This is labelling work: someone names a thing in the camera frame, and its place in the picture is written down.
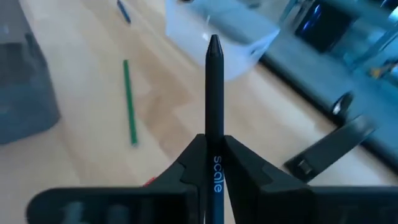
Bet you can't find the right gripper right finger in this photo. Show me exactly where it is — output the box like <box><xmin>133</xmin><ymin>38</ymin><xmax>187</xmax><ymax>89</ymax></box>
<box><xmin>223</xmin><ymin>134</ymin><xmax>313</xmax><ymax>224</ymax></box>

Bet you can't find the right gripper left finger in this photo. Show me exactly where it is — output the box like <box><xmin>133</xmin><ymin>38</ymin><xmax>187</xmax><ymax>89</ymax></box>
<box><xmin>145</xmin><ymin>133</ymin><xmax>208</xmax><ymax>224</ymax></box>

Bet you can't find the black pen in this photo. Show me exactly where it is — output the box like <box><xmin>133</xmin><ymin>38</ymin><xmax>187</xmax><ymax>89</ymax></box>
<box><xmin>204</xmin><ymin>34</ymin><xmax>225</xmax><ymax>224</ymax></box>

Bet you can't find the green pencil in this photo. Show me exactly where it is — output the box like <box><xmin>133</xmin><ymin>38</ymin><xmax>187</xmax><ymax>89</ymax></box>
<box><xmin>123</xmin><ymin>58</ymin><xmax>139</xmax><ymax>146</ymax></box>

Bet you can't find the blue crayon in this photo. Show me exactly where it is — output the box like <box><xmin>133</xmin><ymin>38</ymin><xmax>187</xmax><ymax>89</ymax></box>
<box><xmin>116</xmin><ymin>0</ymin><xmax>132</xmax><ymax>25</ymax></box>

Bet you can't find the black stapler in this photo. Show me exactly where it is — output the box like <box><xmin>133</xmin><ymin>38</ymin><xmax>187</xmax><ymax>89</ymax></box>
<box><xmin>283</xmin><ymin>114</ymin><xmax>376</xmax><ymax>184</ymax></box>

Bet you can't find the clear plastic bin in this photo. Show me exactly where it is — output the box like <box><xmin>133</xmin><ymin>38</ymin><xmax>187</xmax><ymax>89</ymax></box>
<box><xmin>164</xmin><ymin>0</ymin><xmax>280</xmax><ymax>82</ymax></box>

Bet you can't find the grey translucent bin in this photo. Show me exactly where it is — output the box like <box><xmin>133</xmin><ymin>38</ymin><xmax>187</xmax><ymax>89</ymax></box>
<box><xmin>0</xmin><ymin>0</ymin><xmax>62</xmax><ymax>146</ymax></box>

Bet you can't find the black aluminium table frame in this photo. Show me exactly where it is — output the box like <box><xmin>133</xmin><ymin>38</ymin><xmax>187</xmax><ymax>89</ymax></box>
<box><xmin>257</xmin><ymin>57</ymin><xmax>398</xmax><ymax>177</ymax></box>

